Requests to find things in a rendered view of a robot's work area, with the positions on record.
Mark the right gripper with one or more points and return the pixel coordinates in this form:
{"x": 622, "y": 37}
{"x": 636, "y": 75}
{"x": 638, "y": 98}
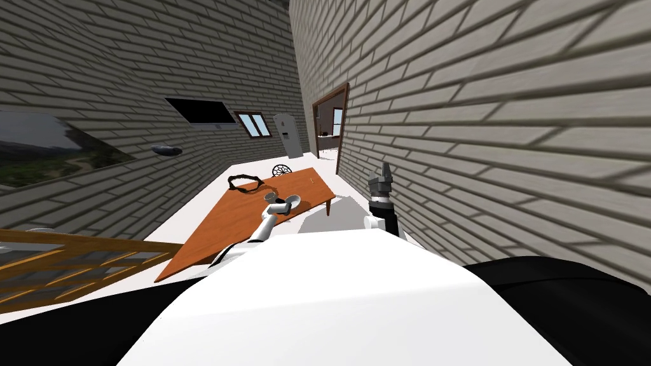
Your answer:
{"x": 380, "y": 192}

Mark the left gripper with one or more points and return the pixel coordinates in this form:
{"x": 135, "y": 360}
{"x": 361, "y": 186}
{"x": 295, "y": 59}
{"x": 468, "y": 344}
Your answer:
{"x": 278, "y": 208}

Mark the small grey cup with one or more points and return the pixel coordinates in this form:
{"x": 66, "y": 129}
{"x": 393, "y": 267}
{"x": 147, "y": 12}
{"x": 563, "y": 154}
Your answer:
{"x": 270, "y": 196}

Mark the grey bowl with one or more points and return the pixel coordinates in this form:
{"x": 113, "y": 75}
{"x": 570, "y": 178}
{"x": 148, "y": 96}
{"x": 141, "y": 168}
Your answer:
{"x": 293, "y": 201}

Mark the orange wooden table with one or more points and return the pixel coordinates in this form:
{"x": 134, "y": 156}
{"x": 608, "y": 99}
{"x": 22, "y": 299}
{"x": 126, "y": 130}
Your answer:
{"x": 239, "y": 223}

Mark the white door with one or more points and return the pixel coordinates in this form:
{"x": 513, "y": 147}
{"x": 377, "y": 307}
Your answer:
{"x": 289, "y": 134}

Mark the brown framed window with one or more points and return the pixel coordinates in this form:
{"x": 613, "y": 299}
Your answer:
{"x": 253, "y": 124}

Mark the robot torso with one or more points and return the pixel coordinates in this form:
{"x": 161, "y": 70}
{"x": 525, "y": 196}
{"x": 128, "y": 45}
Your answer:
{"x": 330, "y": 305}

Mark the wooden slatted railing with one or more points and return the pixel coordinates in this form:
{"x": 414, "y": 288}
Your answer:
{"x": 61, "y": 264}

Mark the black wall television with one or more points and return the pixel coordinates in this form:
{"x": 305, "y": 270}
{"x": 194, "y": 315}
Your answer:
{"x": 201, "y": 112}

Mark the grey oval wall fixture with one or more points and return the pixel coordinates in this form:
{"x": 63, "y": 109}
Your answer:
{"x": 167, "y": 150}

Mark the landscape wall picture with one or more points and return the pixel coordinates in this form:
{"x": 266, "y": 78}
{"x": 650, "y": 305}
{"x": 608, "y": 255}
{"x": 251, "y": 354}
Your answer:
{"x": 46, "y": 150}

